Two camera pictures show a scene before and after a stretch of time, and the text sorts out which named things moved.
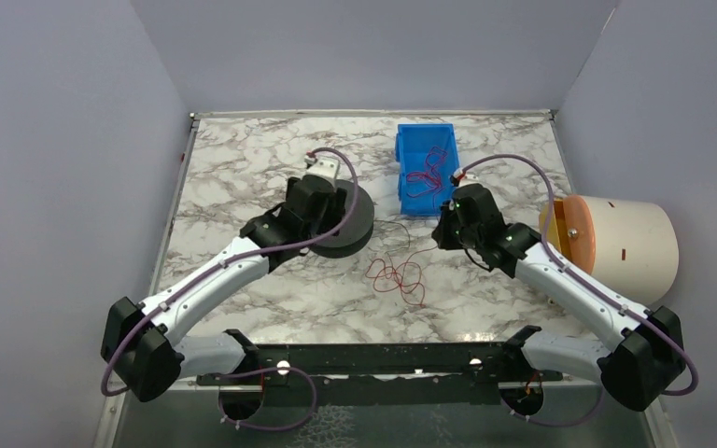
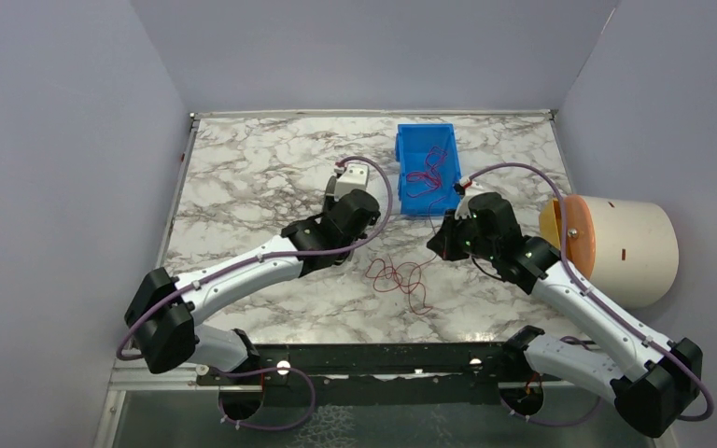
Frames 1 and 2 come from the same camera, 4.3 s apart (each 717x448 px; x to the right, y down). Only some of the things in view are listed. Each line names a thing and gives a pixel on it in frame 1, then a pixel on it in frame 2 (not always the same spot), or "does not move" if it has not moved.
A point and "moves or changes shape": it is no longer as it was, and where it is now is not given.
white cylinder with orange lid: x=631 y=245 does not move
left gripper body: x=339 y=194 → x=334 y=202
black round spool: x=349 y=186 moves or changes shape
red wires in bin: x=431 y=179 does not move
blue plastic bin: x=427 y=159 does not move
